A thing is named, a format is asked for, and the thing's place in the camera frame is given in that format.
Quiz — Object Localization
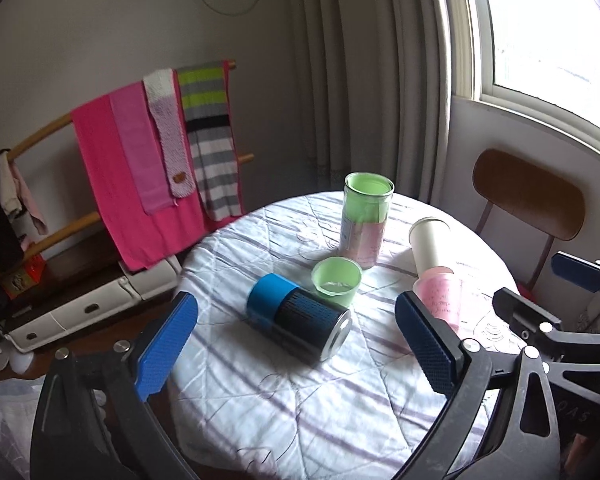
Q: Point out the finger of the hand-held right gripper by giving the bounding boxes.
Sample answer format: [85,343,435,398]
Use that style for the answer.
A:
[551,252,600,295]
[493,287,568,348]

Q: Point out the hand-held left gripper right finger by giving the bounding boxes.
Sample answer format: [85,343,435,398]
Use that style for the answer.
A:
[394,290,563,480]

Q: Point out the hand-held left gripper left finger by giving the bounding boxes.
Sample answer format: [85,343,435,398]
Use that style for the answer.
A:
[29,291,201,480]

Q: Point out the blue and black cup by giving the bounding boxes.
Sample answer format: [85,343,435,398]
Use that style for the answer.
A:
[246,273,353,365]

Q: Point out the pink cup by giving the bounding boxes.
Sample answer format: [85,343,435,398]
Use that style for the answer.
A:
[412,266,465,336]

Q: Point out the white cup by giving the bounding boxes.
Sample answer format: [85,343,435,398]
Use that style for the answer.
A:
[408,216,455,279]

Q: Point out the small green cup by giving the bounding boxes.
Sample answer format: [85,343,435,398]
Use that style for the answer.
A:
[311,256,363,309]

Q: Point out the brown wooden chair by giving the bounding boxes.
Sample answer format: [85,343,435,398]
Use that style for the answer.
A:
[472,148,587,301]

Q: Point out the white drawer cabinet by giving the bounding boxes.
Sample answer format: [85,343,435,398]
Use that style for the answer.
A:
[0,254,182,355]

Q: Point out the white striped tablecloth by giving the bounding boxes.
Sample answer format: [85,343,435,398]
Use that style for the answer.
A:
[166,191,531,480]

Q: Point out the tall clear green tumbler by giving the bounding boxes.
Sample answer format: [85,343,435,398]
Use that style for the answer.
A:
[338,172,396,271]

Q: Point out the hot pink towel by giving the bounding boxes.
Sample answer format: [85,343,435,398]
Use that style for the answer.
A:
[70,62,241,272]

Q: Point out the white small fan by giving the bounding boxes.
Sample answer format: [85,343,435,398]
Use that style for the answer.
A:
[0,305,37,376]

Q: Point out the red box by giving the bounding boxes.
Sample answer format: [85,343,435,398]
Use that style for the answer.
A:
[0,255,47,301]

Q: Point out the white bedding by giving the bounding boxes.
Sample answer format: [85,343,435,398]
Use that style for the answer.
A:
[0,377,48,480]

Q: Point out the light pink towel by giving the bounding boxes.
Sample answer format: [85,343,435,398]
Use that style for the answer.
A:
[109,83,177,217]

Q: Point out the white and pink scarf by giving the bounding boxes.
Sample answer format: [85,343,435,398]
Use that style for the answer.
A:
[143,67,197,200]

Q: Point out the dark hanging clothes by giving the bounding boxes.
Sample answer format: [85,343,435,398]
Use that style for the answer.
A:
[0,149,49,281]

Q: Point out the striped grey green scarf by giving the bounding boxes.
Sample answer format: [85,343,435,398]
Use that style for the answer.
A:
[176,61,244,222]

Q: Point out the window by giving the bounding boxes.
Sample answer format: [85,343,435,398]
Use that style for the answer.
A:
[432,0,600,161]

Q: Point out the wooden towel rack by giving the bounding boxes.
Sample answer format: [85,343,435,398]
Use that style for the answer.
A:
[0,60,256,292]

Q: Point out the beige curtain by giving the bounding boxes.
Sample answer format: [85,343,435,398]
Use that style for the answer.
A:
[282,0,453,206]

